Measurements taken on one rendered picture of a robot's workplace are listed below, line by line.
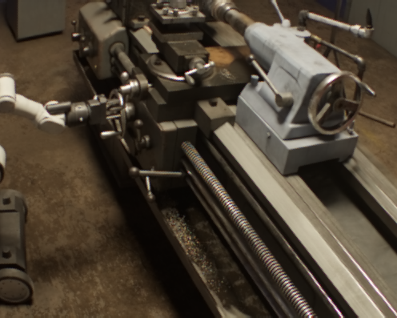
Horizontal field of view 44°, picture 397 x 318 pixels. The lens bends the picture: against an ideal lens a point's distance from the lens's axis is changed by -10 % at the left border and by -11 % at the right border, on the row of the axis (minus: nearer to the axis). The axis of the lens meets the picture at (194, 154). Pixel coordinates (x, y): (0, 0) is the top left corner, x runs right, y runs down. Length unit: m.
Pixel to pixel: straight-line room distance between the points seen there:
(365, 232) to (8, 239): 1.49
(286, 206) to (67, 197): 1.51
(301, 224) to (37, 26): 3.48
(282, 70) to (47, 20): 3.13
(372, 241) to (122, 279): 1.19
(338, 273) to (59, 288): 1.36
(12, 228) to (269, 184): 1.23
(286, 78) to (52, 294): 1.36
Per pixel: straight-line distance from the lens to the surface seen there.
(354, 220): 1.81
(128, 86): 1.99
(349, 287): 1.41
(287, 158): 1.68
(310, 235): 1.51
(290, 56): 1.73
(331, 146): 1.78
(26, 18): 4.55
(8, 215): 2.47
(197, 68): 1.87
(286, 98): 1.67
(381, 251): 1.73
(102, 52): 2.68
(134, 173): 1.91
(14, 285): 2.26
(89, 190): 2.88
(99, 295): 2.35
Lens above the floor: 1.83
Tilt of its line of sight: 35 degrees down
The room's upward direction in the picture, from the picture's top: 7 degrees clockwise
